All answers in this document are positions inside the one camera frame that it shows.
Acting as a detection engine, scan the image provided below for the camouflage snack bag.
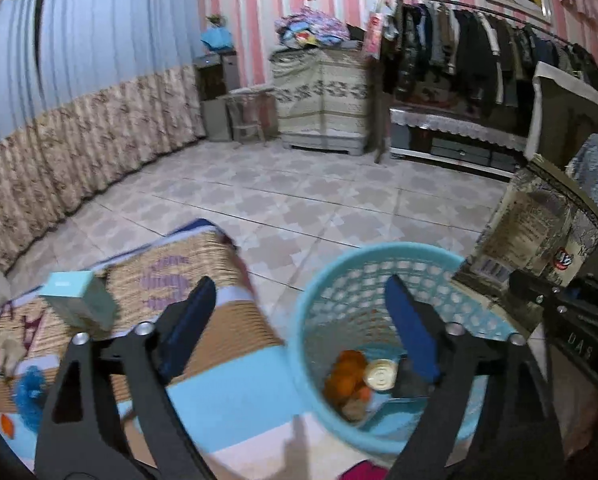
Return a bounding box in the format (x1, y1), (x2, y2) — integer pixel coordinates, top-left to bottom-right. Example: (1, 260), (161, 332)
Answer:
(453, 154), (598, 333)

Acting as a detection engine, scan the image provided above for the orange fruit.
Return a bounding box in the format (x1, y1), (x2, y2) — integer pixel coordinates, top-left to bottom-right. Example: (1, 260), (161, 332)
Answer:
(323, 350), (372, 410)

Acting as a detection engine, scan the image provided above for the blue crumpled plastic bag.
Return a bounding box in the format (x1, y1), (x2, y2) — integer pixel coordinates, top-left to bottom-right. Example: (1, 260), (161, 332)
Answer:
(14, 366), (47, 434)

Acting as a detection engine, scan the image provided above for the beige cloth pouch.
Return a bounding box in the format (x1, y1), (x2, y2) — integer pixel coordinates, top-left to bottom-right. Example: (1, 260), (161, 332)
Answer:
(0, 336), (26, 378)

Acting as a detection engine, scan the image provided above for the teal cardboard box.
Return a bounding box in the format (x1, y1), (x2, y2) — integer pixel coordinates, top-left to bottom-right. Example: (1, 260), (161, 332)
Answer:
(38, 271), (118, 332)

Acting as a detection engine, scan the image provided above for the colourful play mat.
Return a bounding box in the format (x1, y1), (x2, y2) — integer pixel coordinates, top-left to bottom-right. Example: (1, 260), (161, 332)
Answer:
(0, 218), (390, 480)

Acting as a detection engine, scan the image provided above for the turquoise plastic mesh basket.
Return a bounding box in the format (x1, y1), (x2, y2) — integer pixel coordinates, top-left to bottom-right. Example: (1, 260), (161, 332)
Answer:
(288, 243), (514, 460)

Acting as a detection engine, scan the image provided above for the low tv stand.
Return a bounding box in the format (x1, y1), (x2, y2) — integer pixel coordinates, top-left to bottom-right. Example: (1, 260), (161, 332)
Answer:
(389, 106), (527, 180)

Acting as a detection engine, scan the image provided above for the clothes rack with garments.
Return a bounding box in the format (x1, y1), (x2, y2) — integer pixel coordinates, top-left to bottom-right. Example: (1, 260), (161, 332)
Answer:
(368, 0), (598, 147)

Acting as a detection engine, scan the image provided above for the cloth-covered cabinet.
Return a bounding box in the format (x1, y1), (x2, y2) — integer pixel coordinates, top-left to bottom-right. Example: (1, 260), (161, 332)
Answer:
(270, 48), (374, 156)

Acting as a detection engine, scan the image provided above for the small wooden stool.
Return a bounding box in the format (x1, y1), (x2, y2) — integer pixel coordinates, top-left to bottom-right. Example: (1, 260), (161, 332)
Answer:
(223, 84), (278, 144)

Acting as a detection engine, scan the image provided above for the blue floral curtain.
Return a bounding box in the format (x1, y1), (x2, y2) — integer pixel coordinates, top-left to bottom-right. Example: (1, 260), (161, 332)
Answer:
(0, 0), (206, 271)

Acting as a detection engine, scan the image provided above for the grey water dispenser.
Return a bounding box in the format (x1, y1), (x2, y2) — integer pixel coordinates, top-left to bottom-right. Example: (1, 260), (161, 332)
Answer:
(194, 50), (240, 142)

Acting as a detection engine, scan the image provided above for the pile of folded clothes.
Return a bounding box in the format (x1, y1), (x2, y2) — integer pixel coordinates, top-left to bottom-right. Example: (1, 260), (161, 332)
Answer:
(274, 6), (365, 50)

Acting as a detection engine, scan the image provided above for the blue wrapped potted plant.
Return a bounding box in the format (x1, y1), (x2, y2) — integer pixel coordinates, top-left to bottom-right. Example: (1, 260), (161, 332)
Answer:
(201, 14), (234, 52)

